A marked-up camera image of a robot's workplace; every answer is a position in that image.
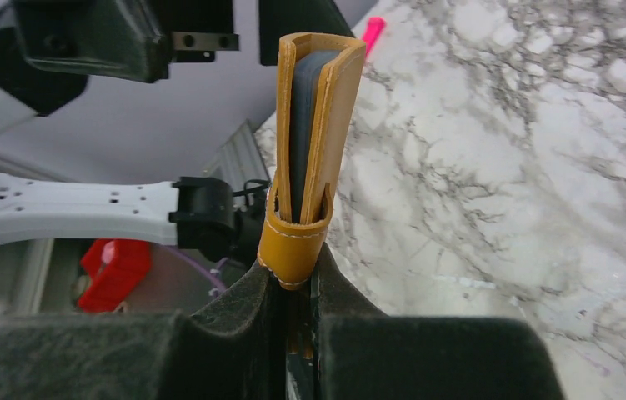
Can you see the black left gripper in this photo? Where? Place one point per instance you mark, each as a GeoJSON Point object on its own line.
{"type": "Point", "coordinates": [138, 40]}

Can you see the pink highlighter marker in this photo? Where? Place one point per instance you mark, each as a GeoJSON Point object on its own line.
{"type": "Point", "coordinates": [372, 32]}

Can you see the yellow leather card holder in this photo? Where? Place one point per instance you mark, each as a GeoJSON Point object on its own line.
{"type": "Point", "coordinates": [317, 82]}

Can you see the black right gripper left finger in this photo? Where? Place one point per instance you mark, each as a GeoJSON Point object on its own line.
{"type": "Point", "coordinates": [231, 349]}

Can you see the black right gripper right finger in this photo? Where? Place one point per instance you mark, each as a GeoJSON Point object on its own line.
{"type": "Point", "coordinates": [363, 353]}

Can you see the red clamp handle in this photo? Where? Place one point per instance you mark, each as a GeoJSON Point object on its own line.
{"type": "Point", "coordinates": [115, 267]}

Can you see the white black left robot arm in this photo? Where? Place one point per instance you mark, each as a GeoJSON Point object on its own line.
{"type": "Point", "coordinates": [193, 212]}

